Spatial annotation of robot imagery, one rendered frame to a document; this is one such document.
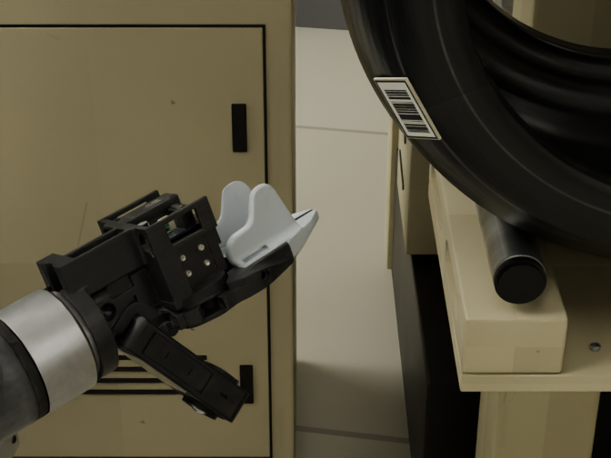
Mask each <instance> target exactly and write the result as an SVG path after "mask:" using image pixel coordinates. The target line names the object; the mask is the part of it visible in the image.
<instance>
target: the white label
mask: <svg viewBox="0 0 611 458"><path fill-rule="evenodd" d="M374 81H375V83H376V85H377V87H378V89H379V90H380V92H381V94H382V96H383V97H384V98H385V100H386V102H387V104H388V106H389V107H390V109H391V111H392V113H393V114H394V116H395V118H396V120H397V122H398V123H399V124H400V126H401V128H402V130H403V131H404V133H405V135H406V137H407V138H415V139H432V140H440V139H441V136H440V134H439V133H438V131H437V130H436V127H435V125H434V124H433V122H432V120H431V118H430V117H429V115H428V113H427V111H426V109H425V108H424V106H423V104H422V103H421V101H420V99H419V97H418V96H417V94H416V91H415V89H414V88H413V86H412V85H411V83H410V82H409V80H408V78H407V77H375V78H374Z"/></svg>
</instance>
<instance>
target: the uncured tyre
mask: <svg viewBox="0 0 611 458"><path fill-rule="evenodd" d="M341 5H342V8H343V12H344V16H345V20H346V25H347V28H348V31H349V34H350V37H351V40H352V42H353V45H354V48H355V50H356V54H357V56H358V59H359V61H360V63H361V66H362V67H363V69H364V71H365V73H366V76H367V78H368V80H369V82H370V84H371V85H372V87H373V89H374V91H375V92H376V95H377V97H378V98H379V100H380V102H381V103H382V105H383V106H384V108H385V109H386V111H387V112H388V114H389V115H390V116H391V118H392V119H393V121H394V122H395V124H396V125H397V126H398V128H399V129H400V130H401V132H402V133H403V134H405V133H404V131H403V130H402V128H401V126H400V124H399V123H398V122H397V120H396V118H395V116H394V114H393V113H392V111H391V109H390V107H389V106H388V104H387V102H386V100H385V98H384V97H383V96H382V94H381V92H380V90H379V89H378V87H377V85H376V83H375V81H374V78H375V77H407V78H408V80H409V82H410V83H411V85H412V86H413V88H414V89H415V91H416V94H417V96H418V97H419V99H420V101H421V103H422V104H423V106H424V108H425V109H426V111H427V113H428V115H429V117H430V118H431V120H432V122H433V124H434V125H435V127H436V130H437V131H438V133H439V134H440V136H441V139H440V140H432V139H415V138H407V137H406V135H405V137H406V138H407V139H408V141H409V142H410V143H411V144H412V145H413V146H414V147H415V148H416V150H417V151H418V152H419V153H420V154H421V155H422V156H423V157H424V158H425V159H426V160H427V161H428V162H429V163H430V164H431V165H432V166H433V167H434V168H435V169H436V170H437V171H438V172H439V173H440V174H441V175H442V176H443V177H444V178H445V179H446V180H447V181H448V182H450V183H451V184H452V185H453V186H454V187H456V188H457V189H458V190H459V191H460V192H462V193H463V194H464V195H466V196H467V197H468V198H470V199H471V200H472V201H474V202H475V203H477V204H479V205H480V206H481V207H483V208H484V209H486V210H487V211H488V212H490V213H491V214H493V215H495V216H497V217H498V218H500V219H502V220H504V221H505V222H507V223H509V224H511V225H513V226H515V227H517V228H519V229H521V230H523V231H525V232H527V233H529V234H532V235H534V236H536V237H539V238H541V239H544V240H546V241H548V242H551V243H553V244H558V245H561V246H564V247H566V248H569V249H573V250H576V251H579V252H582V253H586V254H592V255H597V256H602V257H606V258H611V49H609V48H599V47H593V46H586V45H579V44H574V43H570V42H567V41H564V40H561V39H558V38H555V37H553V36H550V35H546V34H544V33H542V32H539V31H537V30H535V29H534V28H532V27H530V26H528V25H526V24H524V23H522V22H520V21H519V20H517V19H515V18H514V17H513V16H511V15H510V14H509V13H507V12H506V11H505V10H503V9H502V8H501V7H499V6H498V5H497V4H495V3H494V2H493V1H492V0H341Z"/></svg>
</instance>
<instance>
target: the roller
mask: <svg viewBox="0 0 611 458"><path fill-rule="evenodd" d="M476 210H477V215H478V219H479V223H480V227H481V232H482V235H483V240H484V244H485V249H486V255H487V260H488V263H489V268H490V272H491V276H492V280H493V284H494V287H495V289H496V293H497V294H498V295H499V297H500V298H502V299H503V300H505V301H506V302H509V303H511V304H525V303H529V302H531V301H533V300H535V299H536V298H537V297H538V296H539V295H540V294H541V293H542V292H544V290H545V288H546V270H545V267H544V264H543V261H542V258H541V254H540V252H539V248H538V245H537V241H536V237H535V236H534V235H532V234H529V233H527V232H525V231H523V230H521V229H519V228H517V227H515V226H513V225H511V224H509V223H507V222H505V221H504V220H502V219H500V218H498V217H497V216H495V215H493V214H491V213H490V212H488V211H487V210H486V209H484V208H483V207H481V206H480V205H479V204H477V203H476Z"/></svg>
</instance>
